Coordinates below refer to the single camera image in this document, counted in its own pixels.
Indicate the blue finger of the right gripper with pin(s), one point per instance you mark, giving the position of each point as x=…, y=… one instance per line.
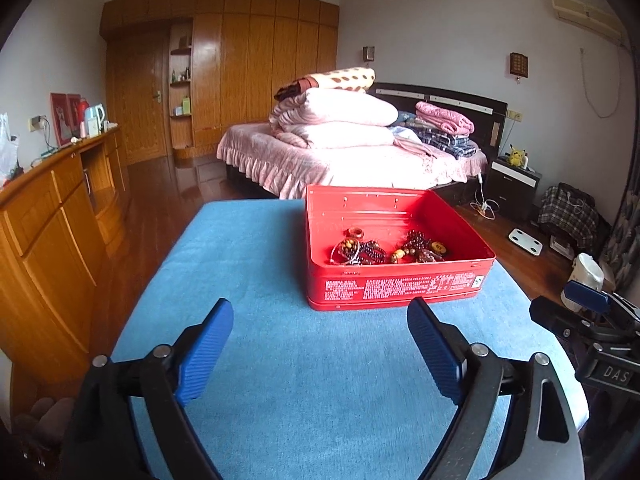
x=587, y=297
x=551, y=316

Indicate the white electric kettle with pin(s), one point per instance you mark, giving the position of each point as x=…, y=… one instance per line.
x=94, y=120

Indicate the spotted cream pillow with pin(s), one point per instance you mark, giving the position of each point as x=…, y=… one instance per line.
x=350, y=79

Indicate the plaid fabric bag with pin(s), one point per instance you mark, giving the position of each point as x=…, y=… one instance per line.
x=569, y=211

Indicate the white bathroom scale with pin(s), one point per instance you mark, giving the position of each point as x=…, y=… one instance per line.
x=526, y=242

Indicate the thin silver bangle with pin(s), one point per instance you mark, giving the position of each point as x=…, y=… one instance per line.
x=346, y=252

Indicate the bed with pink cover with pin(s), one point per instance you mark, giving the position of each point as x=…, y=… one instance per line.
x=256, y=157

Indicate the blue table cloth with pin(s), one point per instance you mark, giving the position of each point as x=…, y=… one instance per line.
x=297, y=393

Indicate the white plastic appliance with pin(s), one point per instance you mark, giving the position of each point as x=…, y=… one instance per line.
x=585, y=271

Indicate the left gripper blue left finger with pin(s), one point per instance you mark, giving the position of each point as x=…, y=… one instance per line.
x=198, y=350

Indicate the folded plaid clothes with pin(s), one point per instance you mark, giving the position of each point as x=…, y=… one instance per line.
x=414, y=128

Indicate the stacked pink white quilts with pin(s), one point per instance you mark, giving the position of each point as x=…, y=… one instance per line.
x=328, y=118

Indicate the wooden wardrobe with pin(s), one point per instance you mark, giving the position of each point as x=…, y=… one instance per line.
x=179, y=73

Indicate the wooden sideboard cabinet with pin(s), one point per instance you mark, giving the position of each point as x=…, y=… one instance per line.
x=61, y=226

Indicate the yellow pikachu plush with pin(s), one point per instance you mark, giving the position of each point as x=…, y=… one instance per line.
x=517, y=158

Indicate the folded pink blanket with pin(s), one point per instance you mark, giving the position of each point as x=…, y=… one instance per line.
x=448, y=121

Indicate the red metal tin box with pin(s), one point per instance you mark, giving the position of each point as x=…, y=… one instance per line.
x=412, y=243

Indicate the white plastic bag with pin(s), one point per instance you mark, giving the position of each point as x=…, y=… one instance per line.
x=8, y=151

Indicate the red picture frame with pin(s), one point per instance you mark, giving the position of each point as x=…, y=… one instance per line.
x=68, y=117

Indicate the black bedside table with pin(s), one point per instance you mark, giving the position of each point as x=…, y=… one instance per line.
x=513, y=189

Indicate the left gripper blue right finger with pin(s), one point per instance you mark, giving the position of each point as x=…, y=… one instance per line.
x=442, y=346

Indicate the wall air conditioner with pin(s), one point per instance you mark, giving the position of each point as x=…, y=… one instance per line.
x=588, y=17

